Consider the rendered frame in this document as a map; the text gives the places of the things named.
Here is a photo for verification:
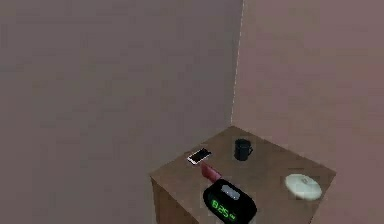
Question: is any white-edged mobile phone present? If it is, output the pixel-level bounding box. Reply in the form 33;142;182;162
186;147;213;166

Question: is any red flat card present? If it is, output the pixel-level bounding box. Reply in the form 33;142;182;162
200;161;223;183

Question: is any black mug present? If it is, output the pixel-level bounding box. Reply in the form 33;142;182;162
233;138;254;162

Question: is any brown wooden side table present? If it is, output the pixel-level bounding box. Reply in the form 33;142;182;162
148;125;337;224

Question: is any black digital alarm clock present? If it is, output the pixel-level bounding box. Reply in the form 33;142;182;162
202;178;258;224

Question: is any white round disc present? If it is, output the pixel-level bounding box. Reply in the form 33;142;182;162
284;173;323;201

